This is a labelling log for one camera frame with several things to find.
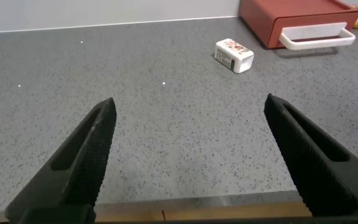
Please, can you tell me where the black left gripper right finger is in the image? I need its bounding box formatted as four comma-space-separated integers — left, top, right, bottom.
264, 93, 358, 218

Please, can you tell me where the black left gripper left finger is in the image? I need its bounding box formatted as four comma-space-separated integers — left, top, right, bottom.
4, 97, 117, 224

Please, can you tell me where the red drawer with white handle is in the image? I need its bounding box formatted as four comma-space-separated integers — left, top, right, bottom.
267, 11, 358, 51

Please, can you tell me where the red drawer cabinet housing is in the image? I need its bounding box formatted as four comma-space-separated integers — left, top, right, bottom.
238, 0, 358, 49

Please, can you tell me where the small white milk carton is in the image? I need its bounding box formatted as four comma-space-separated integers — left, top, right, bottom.
213, 38, 255, 74

